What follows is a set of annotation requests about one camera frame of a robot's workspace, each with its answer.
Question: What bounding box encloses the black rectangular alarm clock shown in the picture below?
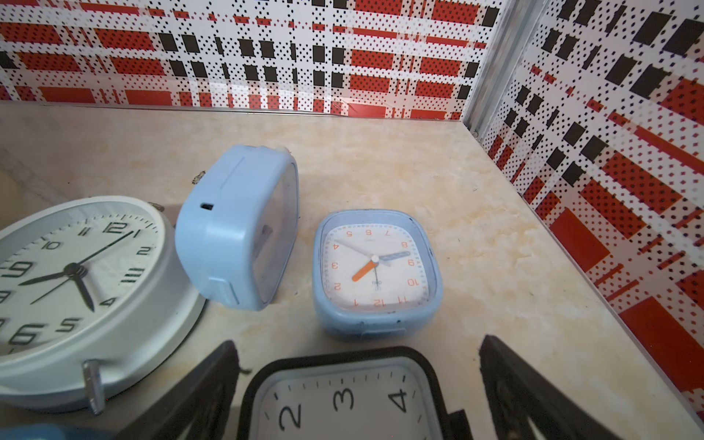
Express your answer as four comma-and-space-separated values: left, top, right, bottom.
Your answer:
236, 346, 472, 439

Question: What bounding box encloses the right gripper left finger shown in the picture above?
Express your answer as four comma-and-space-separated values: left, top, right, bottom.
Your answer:
115, 340, 240, 439

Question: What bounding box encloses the white round alarm clock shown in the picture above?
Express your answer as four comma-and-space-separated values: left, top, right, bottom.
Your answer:
1, 195, 205, 414

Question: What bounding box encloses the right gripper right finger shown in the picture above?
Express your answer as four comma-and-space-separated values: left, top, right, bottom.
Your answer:
480, 335, 617, 439

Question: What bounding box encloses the blue square alarm clock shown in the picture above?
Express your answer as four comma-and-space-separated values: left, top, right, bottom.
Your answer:
1, 423, 115, 440

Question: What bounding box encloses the white blue oval clock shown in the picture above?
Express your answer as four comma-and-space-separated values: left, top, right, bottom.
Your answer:
313, 209, 444, 340

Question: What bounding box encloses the light blue alarm clock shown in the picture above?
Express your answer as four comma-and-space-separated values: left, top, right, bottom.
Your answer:
175, 146, 300, 311

